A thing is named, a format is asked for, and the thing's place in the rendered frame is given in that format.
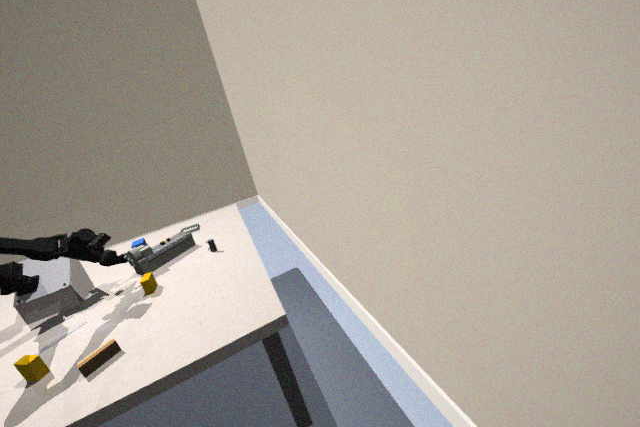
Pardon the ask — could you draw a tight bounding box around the blue box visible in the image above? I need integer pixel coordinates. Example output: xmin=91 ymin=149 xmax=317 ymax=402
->
xmin=132 ymin=238 xmax=147 ymax=249

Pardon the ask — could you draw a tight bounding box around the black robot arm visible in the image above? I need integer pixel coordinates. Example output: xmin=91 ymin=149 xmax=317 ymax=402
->
xmin=0 ymin=228 xmax=112 ymax=297

